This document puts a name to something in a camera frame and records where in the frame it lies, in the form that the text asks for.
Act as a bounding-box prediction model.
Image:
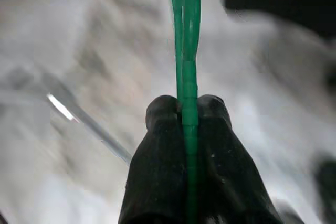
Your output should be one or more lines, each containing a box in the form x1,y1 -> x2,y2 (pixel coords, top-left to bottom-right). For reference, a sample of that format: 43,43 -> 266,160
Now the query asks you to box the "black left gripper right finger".
195,94 -> 283,224

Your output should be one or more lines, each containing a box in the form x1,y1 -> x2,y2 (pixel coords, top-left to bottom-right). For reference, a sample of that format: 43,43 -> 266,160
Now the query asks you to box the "green plastic hanger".
166,0 -> 211,224

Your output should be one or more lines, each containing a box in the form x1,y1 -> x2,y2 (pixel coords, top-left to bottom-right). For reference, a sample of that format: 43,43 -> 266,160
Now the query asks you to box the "silver metal clothes rack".
47,92 -> 132,164

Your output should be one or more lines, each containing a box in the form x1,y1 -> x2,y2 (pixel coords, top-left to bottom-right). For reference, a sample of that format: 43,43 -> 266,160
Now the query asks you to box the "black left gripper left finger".
118,94 -> 190,224

